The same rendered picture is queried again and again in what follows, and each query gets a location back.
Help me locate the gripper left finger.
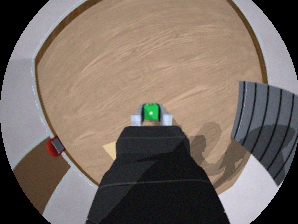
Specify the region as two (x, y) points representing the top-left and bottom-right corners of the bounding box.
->
(131, 104), (144, 126)

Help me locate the green die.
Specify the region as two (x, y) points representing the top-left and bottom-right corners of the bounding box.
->
(144, 103), (159, 120)

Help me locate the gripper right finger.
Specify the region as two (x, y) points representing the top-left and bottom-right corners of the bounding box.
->
(158, 104), (173, 126)

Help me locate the tan flat mat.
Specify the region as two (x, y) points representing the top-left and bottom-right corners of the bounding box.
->
(103, 140), (117, 160)

